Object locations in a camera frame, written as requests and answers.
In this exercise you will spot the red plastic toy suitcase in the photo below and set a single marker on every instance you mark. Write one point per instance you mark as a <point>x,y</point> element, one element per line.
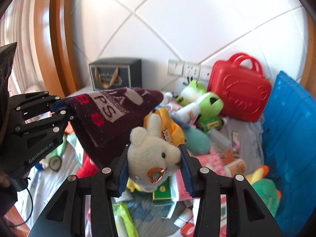
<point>241,85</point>

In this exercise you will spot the white wall socket panel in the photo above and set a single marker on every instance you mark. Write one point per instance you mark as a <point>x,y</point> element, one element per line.
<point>188,69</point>

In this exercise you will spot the green wet wipes pack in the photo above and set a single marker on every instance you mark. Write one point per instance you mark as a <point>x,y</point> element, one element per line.
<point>123,220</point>

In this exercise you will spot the maroon knitted cloth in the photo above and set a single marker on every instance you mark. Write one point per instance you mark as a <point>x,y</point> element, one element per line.
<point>103,119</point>

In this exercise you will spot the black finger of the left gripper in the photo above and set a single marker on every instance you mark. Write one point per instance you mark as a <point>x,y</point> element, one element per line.
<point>43,135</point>
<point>30,107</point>

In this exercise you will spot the teal plush toy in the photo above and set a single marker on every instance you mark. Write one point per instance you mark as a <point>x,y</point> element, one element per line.
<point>196,141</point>

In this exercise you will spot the duck plush in frog suit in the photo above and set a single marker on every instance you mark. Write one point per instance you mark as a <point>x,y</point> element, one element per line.
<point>265,188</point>

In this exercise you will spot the green frog plush toy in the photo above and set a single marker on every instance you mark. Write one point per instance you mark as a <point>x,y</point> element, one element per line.
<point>197,103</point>

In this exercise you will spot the white plush bear toy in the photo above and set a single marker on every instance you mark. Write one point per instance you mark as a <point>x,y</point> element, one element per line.
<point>151,159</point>

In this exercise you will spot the black gift box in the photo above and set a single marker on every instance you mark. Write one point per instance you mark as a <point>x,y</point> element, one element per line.
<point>116,72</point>

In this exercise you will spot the blue plastic storage crate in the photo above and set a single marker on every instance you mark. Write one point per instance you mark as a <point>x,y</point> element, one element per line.
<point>288,143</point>

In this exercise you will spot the green carton box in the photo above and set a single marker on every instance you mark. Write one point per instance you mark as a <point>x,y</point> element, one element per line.
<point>163,193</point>

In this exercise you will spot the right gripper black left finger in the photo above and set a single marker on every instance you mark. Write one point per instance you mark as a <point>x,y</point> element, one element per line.
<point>64,215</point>

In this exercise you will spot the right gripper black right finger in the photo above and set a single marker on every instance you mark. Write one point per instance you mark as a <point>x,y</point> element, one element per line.
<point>247,214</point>

